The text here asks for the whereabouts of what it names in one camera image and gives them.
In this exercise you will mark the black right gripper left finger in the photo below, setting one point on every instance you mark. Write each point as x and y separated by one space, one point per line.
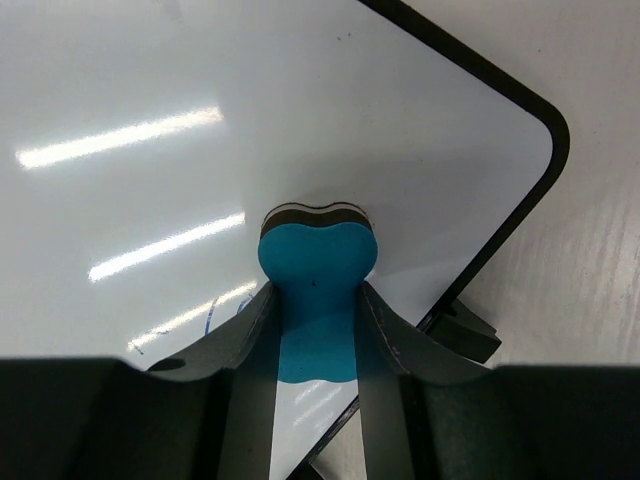
238 363

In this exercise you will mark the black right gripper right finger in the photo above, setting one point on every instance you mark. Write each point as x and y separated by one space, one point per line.
395 361

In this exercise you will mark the white whiteboard with black frame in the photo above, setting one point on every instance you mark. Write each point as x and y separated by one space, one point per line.
144 142

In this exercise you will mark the blue whiteboard eraser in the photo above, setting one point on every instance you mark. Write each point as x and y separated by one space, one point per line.
317 257

